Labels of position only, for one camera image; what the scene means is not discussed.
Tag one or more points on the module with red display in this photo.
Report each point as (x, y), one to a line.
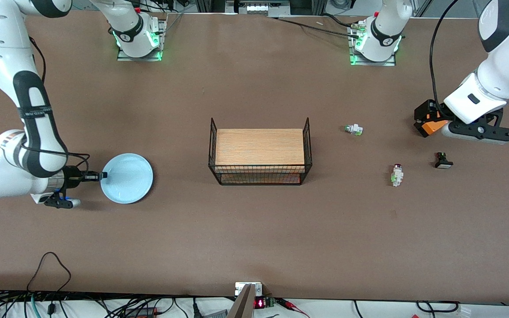
(260, 303)

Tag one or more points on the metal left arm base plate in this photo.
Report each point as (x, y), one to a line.
(387, 63)

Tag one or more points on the red test leads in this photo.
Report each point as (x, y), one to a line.
(292, 304)

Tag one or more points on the black device with white labels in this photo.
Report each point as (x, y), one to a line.
(259, 8)

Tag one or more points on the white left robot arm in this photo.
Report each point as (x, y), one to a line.
(506, 66)

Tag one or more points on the large wooden shelf board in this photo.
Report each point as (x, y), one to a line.
(259, 148)

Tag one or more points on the white mounting block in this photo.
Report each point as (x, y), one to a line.
(239, 289)

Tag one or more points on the black square push button switch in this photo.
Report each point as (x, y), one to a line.
(443, 164)

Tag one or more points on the green push button switch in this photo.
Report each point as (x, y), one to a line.
(355, 130)

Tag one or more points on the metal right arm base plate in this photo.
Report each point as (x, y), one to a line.
(148, 58)

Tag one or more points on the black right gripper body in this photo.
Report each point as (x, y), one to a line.
(73, 176)

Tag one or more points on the black power adapter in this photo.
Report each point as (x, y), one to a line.
(142, 312)

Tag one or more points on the grey metal bar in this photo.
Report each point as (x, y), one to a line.
(243, 304)

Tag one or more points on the red push button switch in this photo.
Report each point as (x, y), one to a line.
(396, 176)

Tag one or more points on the light blue round plate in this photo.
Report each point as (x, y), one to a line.
(128, 179)

